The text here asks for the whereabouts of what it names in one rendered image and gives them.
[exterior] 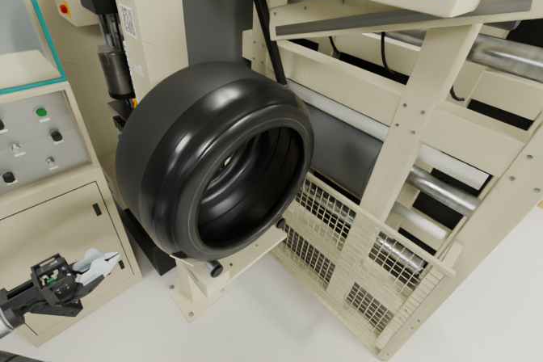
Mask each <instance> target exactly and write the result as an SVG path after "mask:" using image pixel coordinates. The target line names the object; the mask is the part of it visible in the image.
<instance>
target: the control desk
mask: <svg viewBox="0 0 543 362"><path fill-rule="evenodd" d="M90 248H96V249H97V250H99V251H100V252H102V253H103V254H105V253H109V252H119V253H120V258H119V259H118V261H117V263H116V265H115V266H114V267H113V268H112V269H111V271H110V272H109V273H108V274H107V275H106V276H105V278H104V280H103V281H102V282H101V283H100V284H99V285H98V286H97V287H96V288H95V289H94V290H93V291H92V292H91V293H89V294H88V295H86V296H84V297H83V298H80V300H81V303H82V306H83V309H82V311H81V312H80V313H79V314H78V315H77V316H76V317H75V318H74V317H64V316H55V315H45V314H31V313H30V312H29V313H26V314H24V317H25V323H24V324H23V325H22V326H20V327H18V328H16V330H17V331H18V332H19V333H20V334H21V335H22V336H24V337H25V338H26V339H27V340H28V341H29V342H31V343H32V344H33V345H34V346H35V347H39V346H41V345H42V344H44V343H46V342H47V341H49V340H50V339H52V338H53V337H55V336H56V335H58V334H60V333H61V332H62V331H64V330H65V329H67V328H69V327H70V326H72V325H73V324H74V323H76V322H78V321H79V320H81V319H82V318H84V317H85V316H87V315H88V314H90V313H92V312H93V311H95V310H96V309H98V308H99V307H101V306H102V305H104V304H106V303H107V302H109V301H110V300H111V299H113V298H114V297H117V296H118V295H120V294H121V293H122V292H124V291H125V290H127V289H128V288H130V287H132V286H133V285H135V284H136V283H138V282H139V281H141V280H143V277H142V274H141V271H140V268H139V266H138V264H137V261H136V258H135V255H134V253H133V249H132V247H131V245H130V242H129V240H128V237H127V234H126V232H125V230H124V226H123V224H122V221H121V219H120V215H119V213H118V211H117V208H116V205H115V202H114V200H113V198H112V194H111V192H110V189H109V187H108V185H107V181H106V179H105V177H104V174H103V171H102V168H101V166H100V164H99V160H98V158H97V155H96V152H95V149H94V146H93V145H92V142H91V139H90V136H89V134H88V132H87V129H86V126H85V123H84V121H83V118H82V115H81V112H80V111H79V108H78V105H77V102H76V99H75V98H74V93H73V91H72V89H71V87H70V84H69V83H68V82H67V81H65V82H58V83H53V84H49V85H46V86H38V87H34V88H31V89H26V90H19V91H15V92H11V93H7V94H3V95H0V289H2V288H5V289H6V290H7V291H10V290H11V289H13V288H15V287H17V286H19V285H21V284H23V283H24V282H26V281H28V280H30V279H31V276H30V274H31V273H32V270H31V267H32V266H34V265H36V264H38V263H40V262H42V261H43V260H45V259H47V258H49V257H51V256H53V255H55V254H57V253H59V254H60V256H61V257H62V258H65V260H66V261H67V263H68V264H71V263H74V262H77V261H80V260H82V259H83V258H84V255H85V252H86V251H87V250H89V249H90Z"/></svg>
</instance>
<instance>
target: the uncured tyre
mask: <svg viewBox="0 0 543 362"><path fill-rule="evenodd" d="M313 152H314V131H313V125H312V120H311V117H310V113H309V110H308V108H307V106H306V105H305V103H304V102H303V101H302V100H301V99H300V98H299V97H298V96H297V95H296V94H295V93H294V92H293V91H292V90H291V89H289V88H287V87H286V86H284V85H282V84H280V83H278V82H276V81H274V80H272V79H270V78H268V77H266V76H264V75H262V74H260V73H258V72H256V71H254V70H252V69H250V68H248V67H245V66H244V65H240V64H237V63H233V62H225V61H208V62H203V63H199V64H195V65H190V66H188V67H186V68H183V69H181V70H179V71H177V72H175V73H173V74H172V75H170V76H168V77H167V78H165V79H163V80H162V81H161V82H160V83H159V84H157V85H156V86H155V87H154V88H153V89H152V90H150V91H149V92H148V93H147V94H146V95H145V97H144V98H143V99H142V100H141V101H140V102H139V104H138V105H137V106H136V107H135V108H134V110H133V112H132V113H131V115H130V117H129V118H128V120H127V122H126V124H125V126H124V128H123V130H122V133H121V134H120V139H119V141H118V145H117V148H116V160H115V168H116V180H117V184H118V188H119V191H120V194H121V196H122V198H123V200H124V202H125V203H126V205H127V206H128V208H129V209H130V210H131V212H132V213H133V215H134V216H135V217H136V219H137V220H138V221H139V222H140V224H141V225H142V227H143V228H144V229H145V231H146V232H147V234H148V235H149V236H150V237H151V238H152V240H153V241H154V243H155V244H156V245H157V246H158V247H159V248H160V249H161V250H163V251H165V252H166V253H167V254H169V255H172V256H174V257H176V258H178V259H182V260H183V261H187V262H201V261H213V260H218V259H223V258H225V257H228V256H230V255H233V254H235V253H237V252H239V251H240V250H242V249H244V248H246V247H247V246H249V245H250V244H251V243H252V242H254V241H255V240H257V239H258V238H259V237H261V236H262V235H263V234H264V233H265V232H266V231H268V230H269V229H270V228H271V227H272V226H273V225H274V224H275V223H276V221H277V220H278V219H279V218H280V217H281V215H282V214H283V213H284V211H285V210H286V209H287V208H288V206H289V205H290V204H291V203H292V201H293V199H294V198H295V196H296V194H297V193H298V191H299V190H300V188H301V185H302V184H303V182H304V180H305V177H306V175H307V172H308V170H309V166H310V163H311V160H312V157H313ZM232 154H234V155H233V156H232V158H231V159H230V160H229V161H228V163H227V164H226V165H225V166H224V167H223V168H222V169H221V170H220V168H221V167H222V165H223V164H224V163H225V162H226V160H227V159H228V158H229V157H230V156H231V155H232ZM219 170H220V171H219ZM218 171H219V172H218ZM217 172H218V173H217Z"/></svg>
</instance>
